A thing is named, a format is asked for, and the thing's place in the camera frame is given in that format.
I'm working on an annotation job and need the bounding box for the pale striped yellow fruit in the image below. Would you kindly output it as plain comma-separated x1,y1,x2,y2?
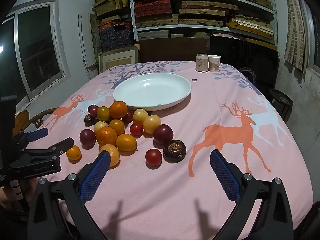
94,121,109,133

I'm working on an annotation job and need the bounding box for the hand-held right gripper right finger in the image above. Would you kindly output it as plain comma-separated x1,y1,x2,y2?
209,149,294,240

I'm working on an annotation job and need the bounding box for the tan patched hanging cloth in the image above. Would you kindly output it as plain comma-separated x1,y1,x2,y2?
284,0,309,73

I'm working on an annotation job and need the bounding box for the brown board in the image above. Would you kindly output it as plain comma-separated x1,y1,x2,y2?
139,38,209,63

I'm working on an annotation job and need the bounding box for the black panel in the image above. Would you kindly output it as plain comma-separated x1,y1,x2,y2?
209,35,279,95

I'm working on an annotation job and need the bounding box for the small yellow tomato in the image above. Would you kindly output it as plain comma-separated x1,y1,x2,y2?
97,106,110,122

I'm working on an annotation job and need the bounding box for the large orange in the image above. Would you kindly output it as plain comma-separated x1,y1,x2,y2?
96,126,118,147
109,101,128,119

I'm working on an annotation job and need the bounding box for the black round stool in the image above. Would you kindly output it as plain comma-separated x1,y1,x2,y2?
269,89,293,120

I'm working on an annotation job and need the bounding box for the dark red plum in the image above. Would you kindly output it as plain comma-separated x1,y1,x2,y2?
122,110,134,123

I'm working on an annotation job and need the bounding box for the white metal shelf unit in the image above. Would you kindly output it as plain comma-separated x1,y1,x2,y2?
127,0,279,47

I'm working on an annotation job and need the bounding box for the white oval plate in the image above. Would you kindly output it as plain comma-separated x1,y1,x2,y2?
113,73,192,111

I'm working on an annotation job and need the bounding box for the pink deer print tablecloth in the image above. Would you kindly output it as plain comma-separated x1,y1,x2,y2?
24,60,314,240

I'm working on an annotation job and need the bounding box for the sliding glass window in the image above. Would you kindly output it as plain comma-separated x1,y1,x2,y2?
0,2,72,105

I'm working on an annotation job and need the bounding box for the beverage can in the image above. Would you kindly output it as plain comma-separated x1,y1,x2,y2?
196,53,209,72

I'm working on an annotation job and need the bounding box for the paper cup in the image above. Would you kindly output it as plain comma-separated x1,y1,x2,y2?
208,55,221,73

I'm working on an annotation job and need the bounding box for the small orange tomato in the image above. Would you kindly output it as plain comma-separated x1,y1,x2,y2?
109,119,125,135
66,145,82,161
116,133,138,152

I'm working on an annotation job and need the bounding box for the stack of tan woven boxes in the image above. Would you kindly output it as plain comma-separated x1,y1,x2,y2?
131,0,275,43

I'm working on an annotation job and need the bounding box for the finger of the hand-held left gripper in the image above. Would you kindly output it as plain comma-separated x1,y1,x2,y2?
14,127,49,150
25,137,75,160

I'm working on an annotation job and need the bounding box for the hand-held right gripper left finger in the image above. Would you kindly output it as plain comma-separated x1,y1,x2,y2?
27,151,112,240

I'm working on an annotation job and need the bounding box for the white leaning board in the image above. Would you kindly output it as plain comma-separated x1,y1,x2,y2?
78,13,97,68

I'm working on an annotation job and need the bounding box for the wooden chair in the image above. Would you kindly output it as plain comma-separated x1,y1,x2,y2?
12,107,59,137

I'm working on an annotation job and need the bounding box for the large yellow tomato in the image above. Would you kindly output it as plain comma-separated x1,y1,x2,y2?
99,144,120,167

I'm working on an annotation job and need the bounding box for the stack of mixed patterned boxes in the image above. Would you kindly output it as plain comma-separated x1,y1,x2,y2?
92,0,134,52

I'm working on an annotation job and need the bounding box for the purple plum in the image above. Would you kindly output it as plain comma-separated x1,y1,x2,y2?
153,124,174,144
79,129,97,147

